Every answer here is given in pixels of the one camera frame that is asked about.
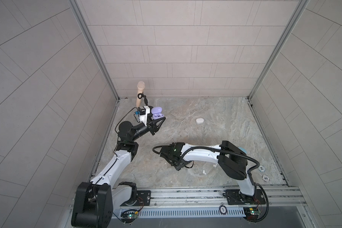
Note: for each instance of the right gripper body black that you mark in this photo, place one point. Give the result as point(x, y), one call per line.
point(176, 165)

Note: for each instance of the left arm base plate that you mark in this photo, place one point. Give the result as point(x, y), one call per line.
point(143, 198)

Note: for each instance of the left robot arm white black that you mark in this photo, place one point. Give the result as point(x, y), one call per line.
point(96, 200)

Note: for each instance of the circuit board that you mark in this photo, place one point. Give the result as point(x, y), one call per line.
point(251, 213)
point(130, 214)

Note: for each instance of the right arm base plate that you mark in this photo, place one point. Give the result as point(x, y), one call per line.
point(234, 197)

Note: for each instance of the blue earbud charging case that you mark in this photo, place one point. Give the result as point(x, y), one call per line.
point(243, 150)

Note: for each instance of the white earbud charging case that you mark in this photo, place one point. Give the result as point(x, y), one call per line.
point(199, 120)

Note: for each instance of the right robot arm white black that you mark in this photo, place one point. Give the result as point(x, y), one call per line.
point(233, 160)

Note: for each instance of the beige microphone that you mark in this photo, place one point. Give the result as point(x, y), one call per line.
point(140, 87)

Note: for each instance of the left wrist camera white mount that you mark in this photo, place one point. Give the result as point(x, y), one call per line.
point(141, 115)

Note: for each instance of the left circuit board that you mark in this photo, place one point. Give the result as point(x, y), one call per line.
point(130, 214)

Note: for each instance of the purple earbud charging case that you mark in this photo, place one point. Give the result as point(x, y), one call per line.
point(156, 113)

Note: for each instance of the right circuit board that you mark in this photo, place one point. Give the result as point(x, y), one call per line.
point(251, 213)

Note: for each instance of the poker chip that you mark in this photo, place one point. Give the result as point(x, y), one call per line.
point(266, 178)
point(261, 169)

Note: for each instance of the aluminium rail frame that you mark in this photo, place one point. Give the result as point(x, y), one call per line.
point(210, 202)

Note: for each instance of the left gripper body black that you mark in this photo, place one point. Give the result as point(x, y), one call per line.
point(149, 128)

